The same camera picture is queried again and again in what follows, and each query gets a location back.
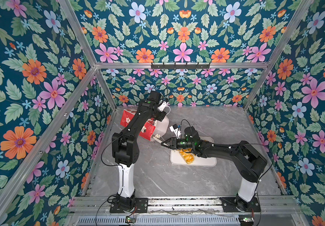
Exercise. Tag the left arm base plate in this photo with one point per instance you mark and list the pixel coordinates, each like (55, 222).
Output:
(129, 205)

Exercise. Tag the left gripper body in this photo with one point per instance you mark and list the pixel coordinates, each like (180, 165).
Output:
(158, 114)

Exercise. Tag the black wall hook rail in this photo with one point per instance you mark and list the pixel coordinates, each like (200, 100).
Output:
(174, 66)

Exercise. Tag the aluminium front rail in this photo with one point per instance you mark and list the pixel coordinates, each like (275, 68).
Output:
(266, 210)

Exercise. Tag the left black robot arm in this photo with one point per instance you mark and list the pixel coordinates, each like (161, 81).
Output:
(126, 152)

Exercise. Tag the yellow twisted bread roll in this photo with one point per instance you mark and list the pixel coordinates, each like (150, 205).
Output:
(187, 155)

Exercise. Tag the white rectangular tray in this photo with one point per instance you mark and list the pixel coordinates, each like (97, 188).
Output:
(176, 159)

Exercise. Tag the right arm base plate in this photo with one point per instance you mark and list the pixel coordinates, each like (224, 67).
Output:
(236, 204)

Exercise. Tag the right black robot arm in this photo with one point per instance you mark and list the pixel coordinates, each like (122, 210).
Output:
(248, 160)

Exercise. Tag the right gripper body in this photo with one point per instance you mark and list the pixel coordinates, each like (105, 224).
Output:
(182, 144)

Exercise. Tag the red white paper bag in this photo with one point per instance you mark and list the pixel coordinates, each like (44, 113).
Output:
(151, 128)

